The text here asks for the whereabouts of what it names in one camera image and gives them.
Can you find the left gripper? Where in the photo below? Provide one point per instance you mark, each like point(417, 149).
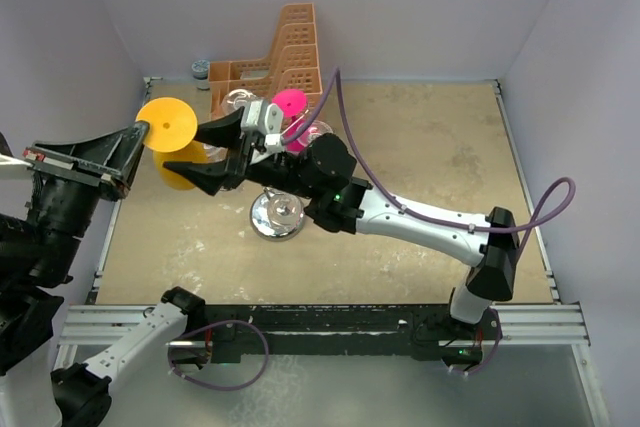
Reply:
point(105, 161)

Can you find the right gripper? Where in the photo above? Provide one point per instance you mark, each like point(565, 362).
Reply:
point(210, 177)

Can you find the yellow plastic goblet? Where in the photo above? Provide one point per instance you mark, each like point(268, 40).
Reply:
point(171, 138)

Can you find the clear front wine glass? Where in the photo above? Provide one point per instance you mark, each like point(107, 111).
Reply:
point(235, 99)

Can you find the clear wine glass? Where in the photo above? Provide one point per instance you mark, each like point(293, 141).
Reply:
point(235, 99)
point(214, 153)
point(285, 212)

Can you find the clear back wine glass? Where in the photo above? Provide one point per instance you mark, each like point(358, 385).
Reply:
point(285, 212)

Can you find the pink plastic goblet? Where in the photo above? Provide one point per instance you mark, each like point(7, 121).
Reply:
point(294, 105)

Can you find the clear champagne flute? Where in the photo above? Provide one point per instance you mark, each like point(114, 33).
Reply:
point(320, 129)

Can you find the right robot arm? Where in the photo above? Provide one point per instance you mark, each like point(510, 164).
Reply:
point(338, 201)

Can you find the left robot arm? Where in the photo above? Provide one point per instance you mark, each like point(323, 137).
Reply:
point(37, 252)

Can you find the chrome wine glass rack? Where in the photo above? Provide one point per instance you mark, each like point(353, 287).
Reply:
point(265, 212)

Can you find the small grey cap bottle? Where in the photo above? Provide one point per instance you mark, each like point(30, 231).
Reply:
point(200, 74)

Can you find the orange plastic file organizer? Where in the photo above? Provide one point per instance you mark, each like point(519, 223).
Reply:
point(291, 63)

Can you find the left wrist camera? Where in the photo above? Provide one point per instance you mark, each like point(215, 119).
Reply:
point(13, 169)

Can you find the aluminium table rail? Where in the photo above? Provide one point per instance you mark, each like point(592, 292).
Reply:
point(525, 324)

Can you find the black base frame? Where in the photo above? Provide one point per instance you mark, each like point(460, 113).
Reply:
point(423, 332)

